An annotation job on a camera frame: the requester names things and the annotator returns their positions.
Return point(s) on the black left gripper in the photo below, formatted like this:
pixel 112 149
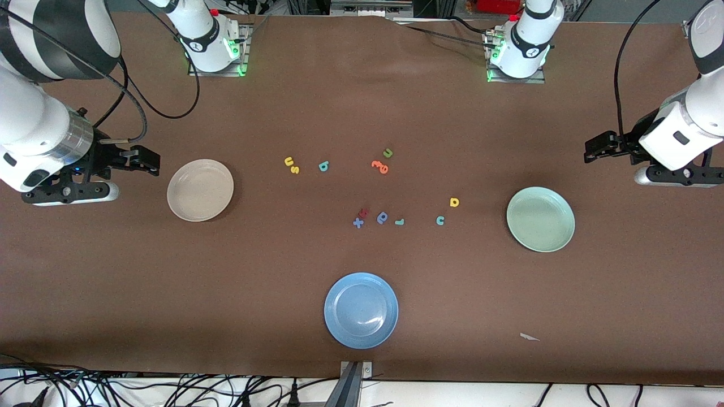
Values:
pixel 641 134

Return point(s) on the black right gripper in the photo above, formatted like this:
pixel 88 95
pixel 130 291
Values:
pixel 102 154

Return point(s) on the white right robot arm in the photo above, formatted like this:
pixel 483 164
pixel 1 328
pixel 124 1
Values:
pixel 34 124

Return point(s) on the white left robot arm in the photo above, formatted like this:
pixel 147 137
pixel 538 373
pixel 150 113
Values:
pixel 684 130

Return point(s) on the beige brown plate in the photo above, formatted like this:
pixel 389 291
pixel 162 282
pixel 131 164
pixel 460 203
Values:
pixel 198 192

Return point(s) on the pale green plate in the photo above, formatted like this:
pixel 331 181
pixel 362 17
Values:
pixel 540 220

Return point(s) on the red box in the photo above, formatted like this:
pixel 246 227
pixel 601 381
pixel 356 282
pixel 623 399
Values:
pixel 498 5

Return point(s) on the white paper scrap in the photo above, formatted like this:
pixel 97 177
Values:
pixel 527 337

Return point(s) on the brown table cover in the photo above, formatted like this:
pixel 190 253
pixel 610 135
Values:
pixel 362 113

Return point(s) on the orange foam letter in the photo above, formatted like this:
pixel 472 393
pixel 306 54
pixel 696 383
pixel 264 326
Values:
pixel 376 164

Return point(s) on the blue foam letter a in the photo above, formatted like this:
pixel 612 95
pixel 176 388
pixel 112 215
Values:
pixel 380 220

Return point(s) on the black power plug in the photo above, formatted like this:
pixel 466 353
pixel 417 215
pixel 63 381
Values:
pixel 246 400
pixel 293 398

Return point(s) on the blue plate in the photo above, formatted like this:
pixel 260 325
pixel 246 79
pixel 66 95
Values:
pixel 362 311

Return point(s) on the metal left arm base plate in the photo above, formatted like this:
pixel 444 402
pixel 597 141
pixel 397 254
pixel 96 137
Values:
pixel 534 79

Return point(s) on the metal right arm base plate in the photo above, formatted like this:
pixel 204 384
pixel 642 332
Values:
pixel 195 72

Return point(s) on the aluminium frame rail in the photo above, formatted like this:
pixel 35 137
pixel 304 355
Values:
pixel 686 28

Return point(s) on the grey metal rail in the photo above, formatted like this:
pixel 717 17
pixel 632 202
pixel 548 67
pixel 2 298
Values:
pixel 367 8

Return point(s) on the aluminium profile bracket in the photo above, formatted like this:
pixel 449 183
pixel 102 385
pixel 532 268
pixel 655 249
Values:
pixel 350 390

